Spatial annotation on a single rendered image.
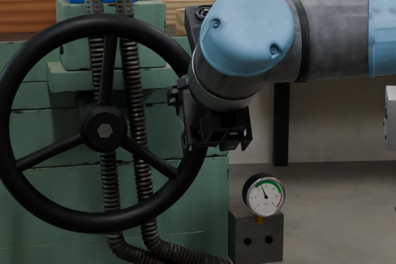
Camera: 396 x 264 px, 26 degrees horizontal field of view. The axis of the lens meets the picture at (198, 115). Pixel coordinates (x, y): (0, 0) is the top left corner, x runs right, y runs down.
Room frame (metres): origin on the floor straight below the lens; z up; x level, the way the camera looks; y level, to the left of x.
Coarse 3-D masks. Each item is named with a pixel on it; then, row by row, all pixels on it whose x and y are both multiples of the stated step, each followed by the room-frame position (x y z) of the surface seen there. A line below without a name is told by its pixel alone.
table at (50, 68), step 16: (32, 32) 1.33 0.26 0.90; (0, 48) 1.22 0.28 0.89; (16, 48) 1.22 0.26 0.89; (0, 64) 1.22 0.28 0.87; (48, 64) 1.21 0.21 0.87; (32, 80) 1.23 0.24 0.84; (48, 80) 1.18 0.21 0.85; (64, 80) 1.14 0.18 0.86; (80, 80) 1.15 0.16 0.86; (144, 80) 1.17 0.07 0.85; (160, 80) 1.17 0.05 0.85; (176, 80) 1.18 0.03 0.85
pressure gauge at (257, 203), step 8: (256, 176) 1.26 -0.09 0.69; (264, 176) 1.25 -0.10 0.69; (272, 176) 1.27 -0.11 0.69; (248, 184) 1.25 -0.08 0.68; (256, 184) 1.24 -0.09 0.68; (264, 184) 1.25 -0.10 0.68; (272, 184) 1.25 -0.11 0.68; (280, 184) 1.25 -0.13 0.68; (248, 192) 1.24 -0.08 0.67; (256, 192) 1.24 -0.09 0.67; (272, 192) 1.25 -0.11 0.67; (280, 192) 1.25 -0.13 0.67; (248, 200) 1.24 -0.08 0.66; (256, 200) 1.24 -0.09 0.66; (264, 200) 1.25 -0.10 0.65; (272, 200) 1.25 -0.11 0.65; (280, 200) 1.25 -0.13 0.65; (256, 208) 1.24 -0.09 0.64; (264, 208) 1.25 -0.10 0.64; (272, 208) 1.25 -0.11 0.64; (280, 208) 1.25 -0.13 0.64; (256, 216) 1.27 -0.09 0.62; (264, 216) 1.24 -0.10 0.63
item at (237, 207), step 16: (240, 208) 1.31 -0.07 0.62; (240, 224) 1.26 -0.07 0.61; (256, 224) 1.27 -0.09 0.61; (272, 224) 1.28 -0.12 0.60; (240, 240) 1.26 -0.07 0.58; (256, 240) 1.27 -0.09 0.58; (272, 240) 1.27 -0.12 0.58; (240, 256) 1.26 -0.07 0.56; (256, 256) 1.27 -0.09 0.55; (272, 256) 1.28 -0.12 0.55
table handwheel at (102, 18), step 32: (64, 32) 1.05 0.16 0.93; (96, 32) 1.06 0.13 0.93; (128, 32) 1.07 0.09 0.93; (160, 32) 1.08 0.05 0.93; (32, 64) 1.05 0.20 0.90; (0, 96) 1.03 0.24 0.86; (0, 128) 1.03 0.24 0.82; (96, 128) 1.05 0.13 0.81; (0, 160) 1.03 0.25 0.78; (32, 160) 1.05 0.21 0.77; (160, 160) 1.09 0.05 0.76; (192, 160) 1.09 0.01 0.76; (32, 192) 1.04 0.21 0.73; (160, 192) 1.09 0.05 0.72; (64, 224) 1.05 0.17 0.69; (96, 224) 1.06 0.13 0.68; (128, 224) 1.07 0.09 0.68
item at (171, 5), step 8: (160, 0) 1.45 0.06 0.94; (168, 0) 1.45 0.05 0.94; (176, 0) 1.45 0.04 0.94; (184, 0) 1.45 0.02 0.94; (192, 0) 1.45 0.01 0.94; (200, 0) 1.45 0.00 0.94; (208, 0) 1.45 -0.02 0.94; (168, 8) 1.43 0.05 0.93; (176, 8) 1.44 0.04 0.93; (168, 16) 1.43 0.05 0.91; (168, 24) 1.43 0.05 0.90
